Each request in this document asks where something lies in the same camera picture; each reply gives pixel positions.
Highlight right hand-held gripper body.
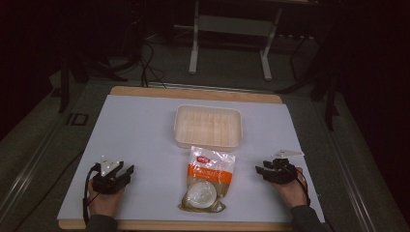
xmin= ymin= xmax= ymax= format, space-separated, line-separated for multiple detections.
xmin=269 ymin=149 xmax=306 ymax=186

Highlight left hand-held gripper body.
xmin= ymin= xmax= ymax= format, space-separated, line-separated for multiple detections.
xmin=92 ymin=155 xmax=131 ymax=195

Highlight person's left hand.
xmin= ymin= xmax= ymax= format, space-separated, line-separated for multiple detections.
xmin=87 ymin=179 xmax=126 ymax=219

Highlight person's right hand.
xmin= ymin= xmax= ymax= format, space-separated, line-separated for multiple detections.
xmin=271 ymin=166 xmax=309 ymax=210

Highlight white table mat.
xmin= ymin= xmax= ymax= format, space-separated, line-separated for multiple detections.
xmin=56 ymin=94 xmax=326 ymax=224

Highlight clear bag with orange label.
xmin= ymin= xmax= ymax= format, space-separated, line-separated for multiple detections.
xmin=178 ymin=145 xmax=237 ymax=214

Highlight black floor socket box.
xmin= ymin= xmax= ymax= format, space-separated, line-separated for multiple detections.
xmin=65 ymin=112 xmax=90 ymax=127

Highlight black metal stand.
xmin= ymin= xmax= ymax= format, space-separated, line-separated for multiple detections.
xmin=57 ymin=38 xmax=143 ymax=114
xmin=276 ymin=32 xmax=341 ymax=131

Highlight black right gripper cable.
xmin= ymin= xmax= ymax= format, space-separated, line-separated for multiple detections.
xmin=280 ymin=159 xmax=311 ymax=207

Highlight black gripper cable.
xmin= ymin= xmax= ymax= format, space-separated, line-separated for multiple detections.
xmin=82 ymin=162 xmax=102 ymax=225
xmin=280 ymin=159 xmax=311 ymax=207

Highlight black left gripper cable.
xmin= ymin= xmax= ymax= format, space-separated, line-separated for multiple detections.
xmin=82 ymin=162 xmax=102 ymax=225

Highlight metal floor rail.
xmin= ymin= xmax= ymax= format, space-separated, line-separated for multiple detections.
xmin=0 ymin=122 xmax=66 ymax=214
xmin=313 ymin=100 xmax=381 ymax=232

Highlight black floor cables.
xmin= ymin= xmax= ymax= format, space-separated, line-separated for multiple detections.
xmin=137 ymin=41 xmax=168 ymax=89

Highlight white metal stand frame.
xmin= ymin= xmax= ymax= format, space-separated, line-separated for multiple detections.
xmin=188 ymin=0 xmax=285 ymax=82

